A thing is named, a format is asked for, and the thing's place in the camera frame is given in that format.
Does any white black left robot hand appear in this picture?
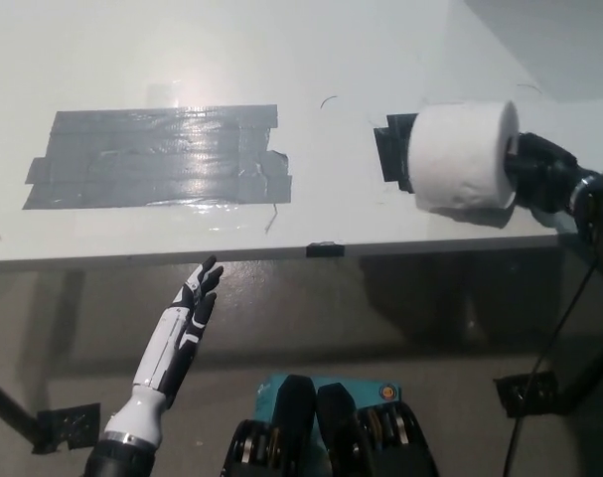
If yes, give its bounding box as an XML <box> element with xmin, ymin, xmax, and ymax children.
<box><xmin>130</xmin><ymin>254</ymin><xmax>226</xmax><ymax>407</ymax></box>

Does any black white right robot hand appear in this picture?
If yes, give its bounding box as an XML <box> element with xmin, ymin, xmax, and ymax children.
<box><xmin>503</xmin><ymin>130</ymin><xmax>589</xmax><ymax>234</ymax></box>

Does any white toilet paper roll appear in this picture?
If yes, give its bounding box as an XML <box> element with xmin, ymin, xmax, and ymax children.
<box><xmin>405</xmin><ymin>98</ymin><xmax>522</xmax><ymax>213</ymax></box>

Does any black teal robot torso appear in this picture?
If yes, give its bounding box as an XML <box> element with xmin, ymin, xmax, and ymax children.
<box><xmin>221</xmin><ymin>373</ymin><xmax>439</xmax><ymax>477</ymax></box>

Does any black tape square patch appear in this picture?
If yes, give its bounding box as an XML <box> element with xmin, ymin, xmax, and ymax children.
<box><xmin>373</xmin><ymin>112</ymin><xmax>420</xmax><ymax>195</ymax></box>

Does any grey duct tape patch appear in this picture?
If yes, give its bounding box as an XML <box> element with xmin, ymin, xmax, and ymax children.
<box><xmin>21</xmin><ymin>102</ymin><xmax>293</xmax><ymax>211</ymax></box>

